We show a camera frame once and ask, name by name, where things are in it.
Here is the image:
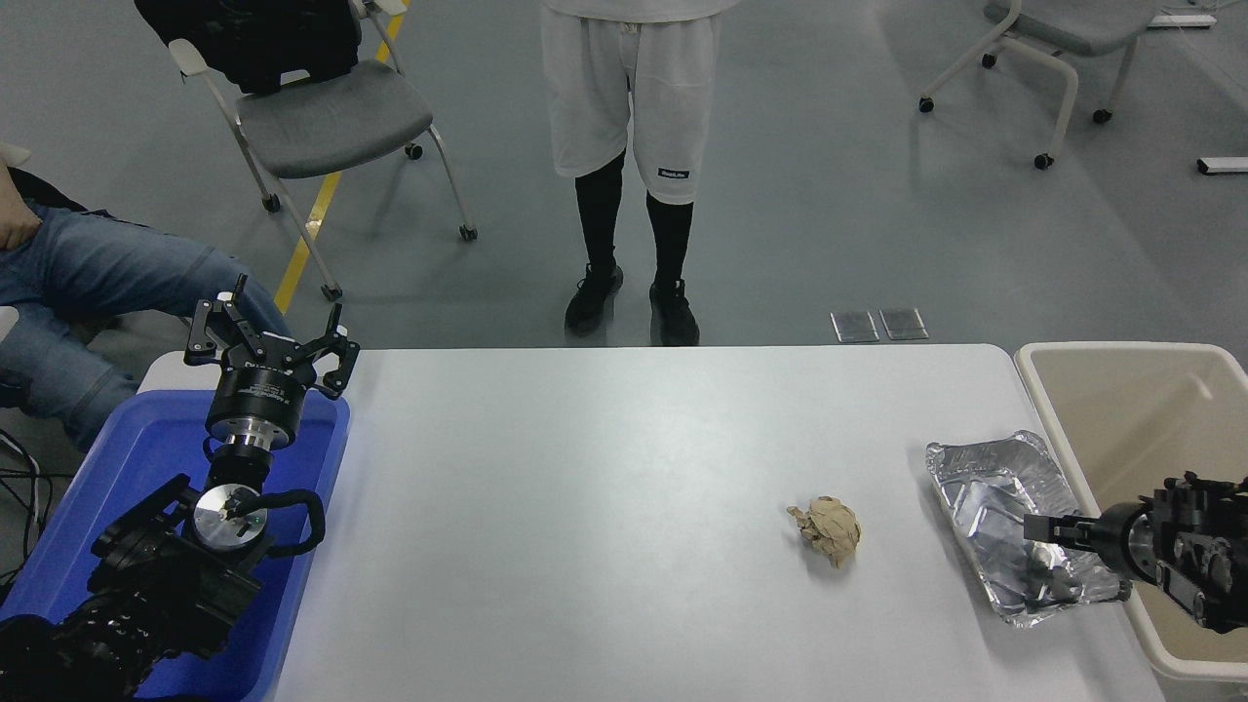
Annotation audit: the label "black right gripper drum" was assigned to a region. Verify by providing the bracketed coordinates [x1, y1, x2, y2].
[1092, 500, 1140, 576]

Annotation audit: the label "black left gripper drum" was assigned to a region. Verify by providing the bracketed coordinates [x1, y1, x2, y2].
[206, 335, 320, 435]

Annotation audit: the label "silver foil tray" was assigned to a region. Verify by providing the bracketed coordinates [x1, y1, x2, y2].
[925, 430, 1133, 628]

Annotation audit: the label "seated person's hand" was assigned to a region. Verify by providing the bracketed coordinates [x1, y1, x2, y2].
[0, 166, 44, 254]

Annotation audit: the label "large pale bin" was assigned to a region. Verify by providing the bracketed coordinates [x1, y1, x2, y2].
[1014, 341, 1248, 688]

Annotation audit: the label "blue plastic tray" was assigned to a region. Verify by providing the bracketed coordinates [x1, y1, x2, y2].
[0, 388, 352, 702]

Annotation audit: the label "seated person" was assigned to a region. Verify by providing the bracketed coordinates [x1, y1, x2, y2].
[0, 168, 291, 454]

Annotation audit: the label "crumpled tan paper ball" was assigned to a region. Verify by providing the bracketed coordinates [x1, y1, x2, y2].
[787, 496, 864, 569]

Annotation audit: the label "black jacket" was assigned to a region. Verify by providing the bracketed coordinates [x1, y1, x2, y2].
[134, 0, 364, 96]

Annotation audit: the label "standing person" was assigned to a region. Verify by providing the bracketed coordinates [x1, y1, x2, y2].
[541, 0, 724, 347]

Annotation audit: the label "grey chair with white frame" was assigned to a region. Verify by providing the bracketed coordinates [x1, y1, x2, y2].
[168, 0, 479, 301]
[918, 0, 1167, 171]

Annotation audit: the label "black cables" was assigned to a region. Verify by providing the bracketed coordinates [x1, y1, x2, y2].
[0, 429, 55, 586]

